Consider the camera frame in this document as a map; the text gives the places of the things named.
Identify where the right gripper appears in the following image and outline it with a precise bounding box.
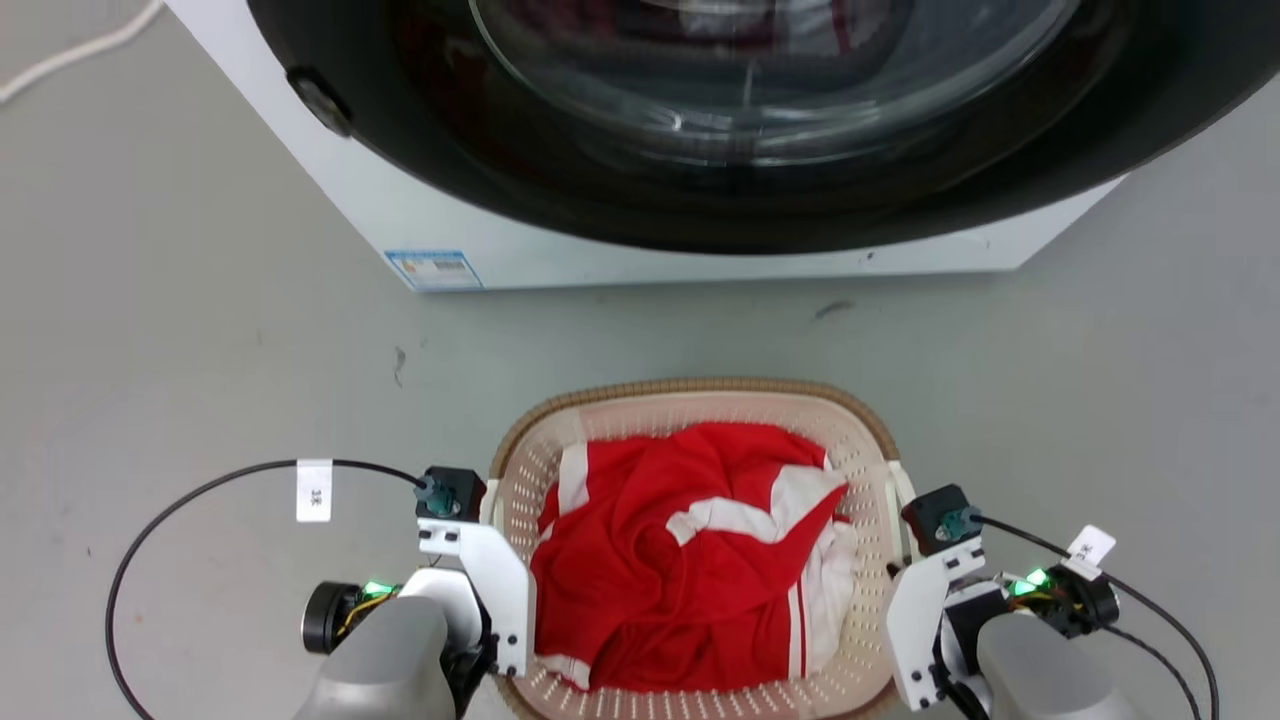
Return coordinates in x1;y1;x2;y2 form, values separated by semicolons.
932;578;1013;720

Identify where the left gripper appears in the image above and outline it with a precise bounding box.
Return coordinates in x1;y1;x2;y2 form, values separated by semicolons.
400;567;500;719

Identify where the beige perforated laundry basket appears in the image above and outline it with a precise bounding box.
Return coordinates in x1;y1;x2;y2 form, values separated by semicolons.
480;377;917;720

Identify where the red and white garment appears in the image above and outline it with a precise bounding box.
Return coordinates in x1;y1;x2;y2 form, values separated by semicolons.
530;421;859;694

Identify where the blue white energy label sticker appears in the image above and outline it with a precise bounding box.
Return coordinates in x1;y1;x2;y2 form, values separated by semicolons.
384;250;485;293

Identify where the white washing machine body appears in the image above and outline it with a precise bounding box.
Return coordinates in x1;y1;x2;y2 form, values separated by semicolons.
165;0;1131;293

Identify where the black round washing machine door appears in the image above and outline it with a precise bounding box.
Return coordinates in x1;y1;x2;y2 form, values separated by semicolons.
246;0;1280;255

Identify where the white paper cable tag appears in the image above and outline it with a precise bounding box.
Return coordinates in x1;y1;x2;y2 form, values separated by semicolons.
296;458;334;524
1060;524;1118;582

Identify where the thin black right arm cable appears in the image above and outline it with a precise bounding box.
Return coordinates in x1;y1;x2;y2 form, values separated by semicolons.
1098;622;1205;720

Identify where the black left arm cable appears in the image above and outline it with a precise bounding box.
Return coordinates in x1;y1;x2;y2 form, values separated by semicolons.
105;458;433;720

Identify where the white cord on floor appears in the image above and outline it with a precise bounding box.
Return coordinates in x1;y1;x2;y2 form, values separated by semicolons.
0;0;166;105

